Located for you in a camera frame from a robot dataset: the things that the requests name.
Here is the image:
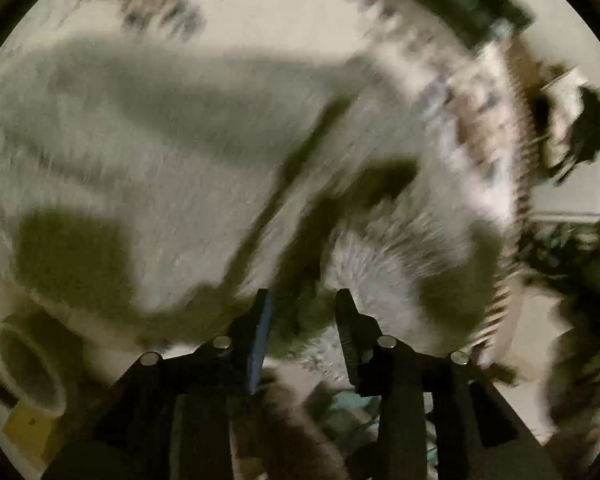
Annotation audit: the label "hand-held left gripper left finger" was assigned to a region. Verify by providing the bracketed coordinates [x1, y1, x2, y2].
[95, 288, 276, 480]

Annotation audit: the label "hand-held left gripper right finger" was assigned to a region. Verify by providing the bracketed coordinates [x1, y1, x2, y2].
[335, 288, 520, 480]

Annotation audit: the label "grey fluffy pants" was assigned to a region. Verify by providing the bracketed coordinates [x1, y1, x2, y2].
[0, 35, 511, 376]

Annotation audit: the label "teal drying rack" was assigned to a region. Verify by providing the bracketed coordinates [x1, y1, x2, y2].
[324, 389, 387, 442]

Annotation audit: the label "brown fleece robe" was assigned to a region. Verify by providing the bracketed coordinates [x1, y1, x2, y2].
[260, 367, 352, 480]

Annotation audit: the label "white trash bin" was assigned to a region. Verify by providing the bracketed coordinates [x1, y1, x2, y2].
[0, 320, 70, 415]

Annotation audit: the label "brown checkered blanket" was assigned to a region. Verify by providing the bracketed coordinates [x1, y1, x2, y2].
[472, 40, 537, 356]

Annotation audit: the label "yellow box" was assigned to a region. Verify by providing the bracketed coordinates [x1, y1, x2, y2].
[2, 402, 61, 462]

